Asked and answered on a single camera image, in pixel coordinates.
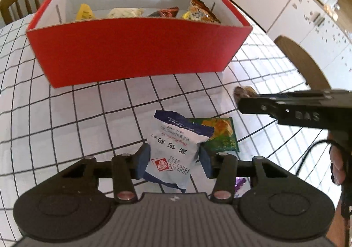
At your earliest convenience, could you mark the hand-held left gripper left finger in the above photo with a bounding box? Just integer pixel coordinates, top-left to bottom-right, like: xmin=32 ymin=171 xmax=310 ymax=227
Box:
xmin=59 ymin=143 xmax=151 ymax=204

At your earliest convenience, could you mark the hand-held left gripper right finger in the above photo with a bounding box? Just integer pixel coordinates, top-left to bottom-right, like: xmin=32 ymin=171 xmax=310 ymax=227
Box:
xmin=199 ymin=146 xmax=288 ymax=200

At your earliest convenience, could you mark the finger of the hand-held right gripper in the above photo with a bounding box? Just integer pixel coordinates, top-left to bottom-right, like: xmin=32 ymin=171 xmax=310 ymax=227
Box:
xmin=254 ymin=92 xmax=288 ymax=99
xmin=238 ymin=97 xmax=279 ymax=121

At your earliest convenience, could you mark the small brown snack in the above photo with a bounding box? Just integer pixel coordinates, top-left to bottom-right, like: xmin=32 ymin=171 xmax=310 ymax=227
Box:
xmin=233 ymin=86 xmax=259 ymax=100

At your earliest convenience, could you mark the white blue milk packet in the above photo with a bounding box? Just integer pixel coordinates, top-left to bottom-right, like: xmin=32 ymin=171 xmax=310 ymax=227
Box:
xmin=143 ymin=110 xmax=215 ymax=193

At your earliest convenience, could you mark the green snack packet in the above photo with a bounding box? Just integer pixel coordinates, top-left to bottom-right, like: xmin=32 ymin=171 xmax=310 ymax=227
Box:
xmin=185 ymin=116 xmax=240 ymax=153

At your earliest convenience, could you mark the purple snack packet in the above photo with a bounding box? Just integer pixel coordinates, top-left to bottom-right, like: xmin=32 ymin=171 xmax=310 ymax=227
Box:
xmin=234 ymin=177 xmax=246 ymax=198

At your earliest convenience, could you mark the orange red snack packet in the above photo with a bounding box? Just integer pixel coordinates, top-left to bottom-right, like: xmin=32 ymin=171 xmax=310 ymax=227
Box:
xmin=181 ymin=0 xmax=222 ymax=24

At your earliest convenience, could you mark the red cardboard box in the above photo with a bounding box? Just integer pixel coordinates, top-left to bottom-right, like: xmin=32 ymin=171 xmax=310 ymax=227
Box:
xmin=26 ymin=0 xmax=254 ymax=88

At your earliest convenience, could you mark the dark red snack packet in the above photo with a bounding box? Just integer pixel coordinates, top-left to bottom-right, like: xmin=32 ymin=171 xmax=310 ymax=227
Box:
xmin=147 ymin=6 xmax=180 ymax=18

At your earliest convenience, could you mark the pale cream snack packet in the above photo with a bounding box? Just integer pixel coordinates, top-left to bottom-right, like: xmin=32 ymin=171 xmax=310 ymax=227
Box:
xmin=106 ymin=7 xmax=145 ymax=19

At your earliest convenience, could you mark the yellow snack packet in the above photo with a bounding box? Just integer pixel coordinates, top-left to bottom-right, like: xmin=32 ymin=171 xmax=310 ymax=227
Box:
xmin=75 ymin=3 xmax=97 ymax=22

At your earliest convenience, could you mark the person's right hand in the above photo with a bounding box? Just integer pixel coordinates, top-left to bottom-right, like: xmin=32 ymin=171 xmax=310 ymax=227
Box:
xmin=328 ymin=142 xmax=348 ymax=186

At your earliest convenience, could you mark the black white checked tablecloth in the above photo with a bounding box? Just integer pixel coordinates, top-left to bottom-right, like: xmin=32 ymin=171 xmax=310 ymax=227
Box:
xmin=0 ymin=2 xmax=343 ymax=247

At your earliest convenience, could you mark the black cable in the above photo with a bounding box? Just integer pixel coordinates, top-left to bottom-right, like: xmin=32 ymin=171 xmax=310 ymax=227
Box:
xmin=298 ymin=139 xmax=335 ymax=174

